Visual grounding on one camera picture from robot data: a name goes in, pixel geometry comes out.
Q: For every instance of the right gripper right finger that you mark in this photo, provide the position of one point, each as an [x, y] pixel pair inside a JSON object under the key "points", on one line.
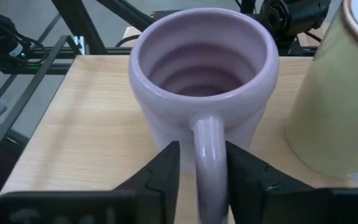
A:
{"points": [[259, 193]]}

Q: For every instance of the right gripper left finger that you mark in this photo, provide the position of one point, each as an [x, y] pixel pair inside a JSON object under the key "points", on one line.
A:
{"points": [[160, 186]]}

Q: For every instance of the purple ribbed mug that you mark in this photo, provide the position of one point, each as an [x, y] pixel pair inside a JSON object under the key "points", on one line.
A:
{"points": [[204, 102]]}

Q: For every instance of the cream yellow-green mug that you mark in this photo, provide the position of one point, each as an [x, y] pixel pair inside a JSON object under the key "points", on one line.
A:
{"points": [[331, 109]]}

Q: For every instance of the black aluminium table frame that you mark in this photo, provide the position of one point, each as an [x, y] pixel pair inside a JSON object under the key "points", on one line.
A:
{"points": [[73, 21]]}

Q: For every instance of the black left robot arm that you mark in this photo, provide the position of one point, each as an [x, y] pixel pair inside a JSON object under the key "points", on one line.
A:
{"points": [[291, 15]]}

